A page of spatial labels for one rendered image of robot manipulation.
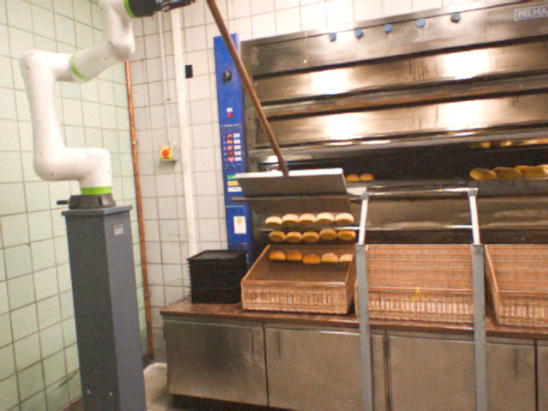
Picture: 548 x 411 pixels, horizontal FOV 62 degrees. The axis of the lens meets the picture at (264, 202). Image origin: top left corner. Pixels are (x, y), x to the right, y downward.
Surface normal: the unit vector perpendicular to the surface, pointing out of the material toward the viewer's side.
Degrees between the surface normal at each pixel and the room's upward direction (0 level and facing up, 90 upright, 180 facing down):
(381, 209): 70
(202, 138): 90
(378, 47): 90
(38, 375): 90
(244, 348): 90
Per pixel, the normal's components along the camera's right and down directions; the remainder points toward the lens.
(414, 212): -0.35, -0.25
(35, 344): 0.94, -0.04
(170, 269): -0.35, 0.09
